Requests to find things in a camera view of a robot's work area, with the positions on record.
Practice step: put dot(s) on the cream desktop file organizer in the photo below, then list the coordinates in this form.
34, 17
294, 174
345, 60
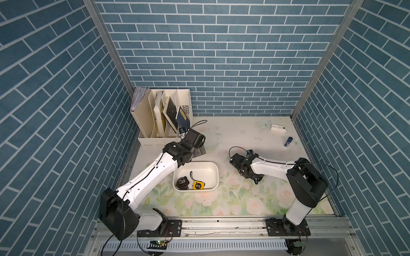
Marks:
144, 116

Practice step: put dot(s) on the stack of papers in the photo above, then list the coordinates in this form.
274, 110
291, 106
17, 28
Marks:
137, 97

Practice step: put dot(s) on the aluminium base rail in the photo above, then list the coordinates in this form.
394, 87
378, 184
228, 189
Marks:
330, 236

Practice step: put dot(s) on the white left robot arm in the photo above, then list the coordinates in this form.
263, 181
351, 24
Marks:
118, 209

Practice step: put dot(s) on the black cover book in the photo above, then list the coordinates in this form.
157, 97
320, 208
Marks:
170, 113

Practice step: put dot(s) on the black 5M tape measure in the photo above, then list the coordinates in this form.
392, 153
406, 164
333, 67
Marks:
182, 184

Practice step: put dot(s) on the green circuit board left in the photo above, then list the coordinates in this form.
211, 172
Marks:
157, 244

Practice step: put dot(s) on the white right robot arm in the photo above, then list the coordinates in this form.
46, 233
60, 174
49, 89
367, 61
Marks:
306, 182

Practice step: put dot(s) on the white yellow book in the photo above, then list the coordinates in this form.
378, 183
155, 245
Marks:
158, 114

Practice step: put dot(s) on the dark blue book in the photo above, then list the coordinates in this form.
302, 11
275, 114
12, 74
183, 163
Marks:
182, 119

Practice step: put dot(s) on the white perforated cable duct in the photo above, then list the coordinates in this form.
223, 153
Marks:
185, 246

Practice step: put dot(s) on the aluminium corner post right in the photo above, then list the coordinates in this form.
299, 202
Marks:
351, 12

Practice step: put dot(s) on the yellow black tape measure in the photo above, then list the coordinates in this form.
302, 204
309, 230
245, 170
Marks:
198, 185

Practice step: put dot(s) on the blue glue stick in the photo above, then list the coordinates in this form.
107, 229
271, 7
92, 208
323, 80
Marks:
288, 141

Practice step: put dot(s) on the aluminium corner post left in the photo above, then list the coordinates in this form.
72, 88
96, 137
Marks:
97, 19

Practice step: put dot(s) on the white plastic storage box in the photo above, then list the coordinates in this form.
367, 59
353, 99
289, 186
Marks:
206, 172

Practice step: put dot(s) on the white rectangular plastic case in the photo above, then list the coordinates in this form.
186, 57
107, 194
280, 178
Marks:
278, 128

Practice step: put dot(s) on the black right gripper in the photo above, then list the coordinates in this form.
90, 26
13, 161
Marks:
255, 177

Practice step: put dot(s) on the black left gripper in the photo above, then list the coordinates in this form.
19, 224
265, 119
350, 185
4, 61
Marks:
200, 143

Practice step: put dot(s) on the aluminium corner post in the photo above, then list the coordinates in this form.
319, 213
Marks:
351, 12
97, 19

